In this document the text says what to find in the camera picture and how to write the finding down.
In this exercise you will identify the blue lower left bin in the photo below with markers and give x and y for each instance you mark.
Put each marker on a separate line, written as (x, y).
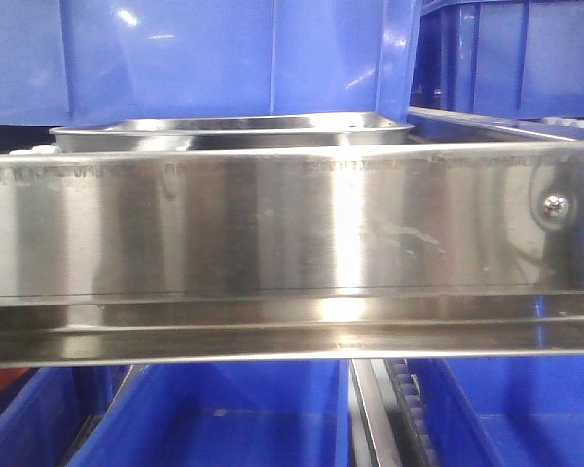
(43, 413)

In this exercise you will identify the silver rail bolt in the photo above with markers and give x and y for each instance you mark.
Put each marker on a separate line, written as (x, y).
(554, 205)

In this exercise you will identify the large blue upper crate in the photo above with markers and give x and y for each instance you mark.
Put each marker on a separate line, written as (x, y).
(84, 63)

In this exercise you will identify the blue lower centre bin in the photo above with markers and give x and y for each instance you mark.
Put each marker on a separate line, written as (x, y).
(271, 413)

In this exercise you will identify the silver metal tray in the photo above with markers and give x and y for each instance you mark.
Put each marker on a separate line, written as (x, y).
(234, 133)

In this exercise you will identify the blue bin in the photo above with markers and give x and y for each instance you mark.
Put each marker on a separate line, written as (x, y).
(271, 413)
(504, 411)
(43, 413)

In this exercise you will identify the blue lower right bin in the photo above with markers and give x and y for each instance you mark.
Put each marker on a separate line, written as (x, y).
(504, 411)

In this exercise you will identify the blue upper right crate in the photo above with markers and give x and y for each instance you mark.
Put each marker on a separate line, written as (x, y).
(512, 59)

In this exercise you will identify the roller track rail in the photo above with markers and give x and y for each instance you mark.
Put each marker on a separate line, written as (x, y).
(386, 416)

